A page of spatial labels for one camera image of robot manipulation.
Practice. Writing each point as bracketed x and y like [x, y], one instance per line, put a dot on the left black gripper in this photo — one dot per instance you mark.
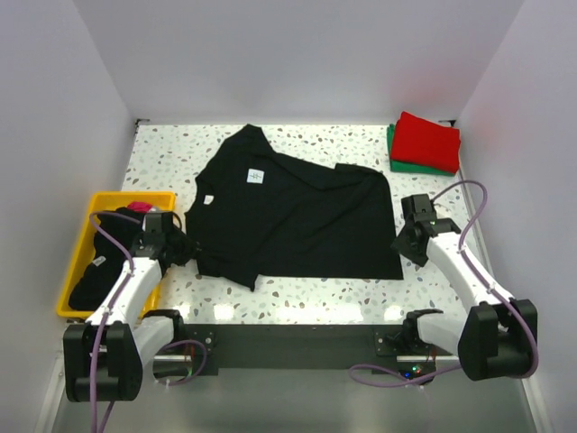
[190, 248]

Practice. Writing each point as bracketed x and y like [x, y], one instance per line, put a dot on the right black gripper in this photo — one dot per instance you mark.
[398, 244]

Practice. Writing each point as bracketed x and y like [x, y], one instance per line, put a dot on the yellow plastic bin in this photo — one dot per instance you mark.
[84, 251]

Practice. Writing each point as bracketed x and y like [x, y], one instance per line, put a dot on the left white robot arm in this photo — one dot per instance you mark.
[105, 356]

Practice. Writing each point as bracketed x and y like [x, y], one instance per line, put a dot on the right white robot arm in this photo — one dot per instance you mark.
[498, 337]

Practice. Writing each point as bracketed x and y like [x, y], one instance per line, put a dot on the folded red t shirt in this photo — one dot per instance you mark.
[420, 142]

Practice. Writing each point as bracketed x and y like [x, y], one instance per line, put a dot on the folded green t shirt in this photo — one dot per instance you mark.
[400, 166]

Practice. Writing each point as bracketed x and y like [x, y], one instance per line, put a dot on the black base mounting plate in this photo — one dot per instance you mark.
[294, 347]

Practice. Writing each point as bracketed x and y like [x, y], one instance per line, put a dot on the black t shirt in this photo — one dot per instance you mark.
[261, 212]

